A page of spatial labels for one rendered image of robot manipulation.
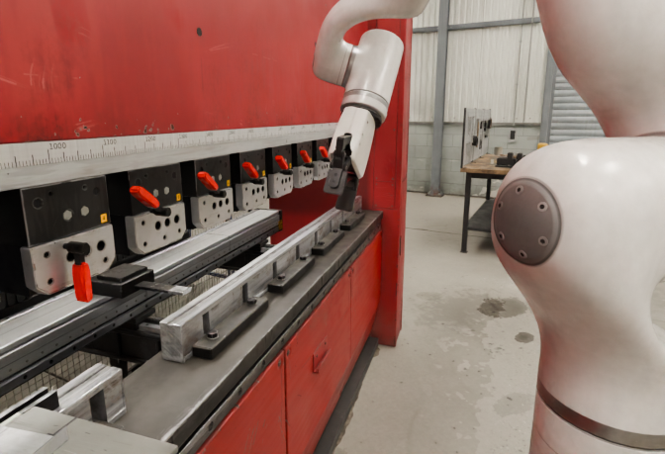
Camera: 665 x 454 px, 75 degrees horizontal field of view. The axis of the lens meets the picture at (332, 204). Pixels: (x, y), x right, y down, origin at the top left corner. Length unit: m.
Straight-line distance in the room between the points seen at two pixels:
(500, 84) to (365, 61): 7.09
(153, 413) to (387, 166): 1.91
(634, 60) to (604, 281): 0.18
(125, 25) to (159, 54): 0.09
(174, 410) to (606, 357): 0.78
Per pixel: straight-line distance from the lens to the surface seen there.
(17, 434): 0.82
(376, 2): 0.73
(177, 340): 1.10
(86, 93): 0.82
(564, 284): 0.34
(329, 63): 0.80
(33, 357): 1.17
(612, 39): 0.42
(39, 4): 0.79
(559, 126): 7.73
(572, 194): 0.33
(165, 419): 0.97
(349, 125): 0.73
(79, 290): 0.78
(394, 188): 2.55
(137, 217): 0.89
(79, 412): 0.92
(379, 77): 0.79
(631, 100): 0.46
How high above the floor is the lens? 1.44
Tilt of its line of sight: 12 degrees down
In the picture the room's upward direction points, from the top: straight up
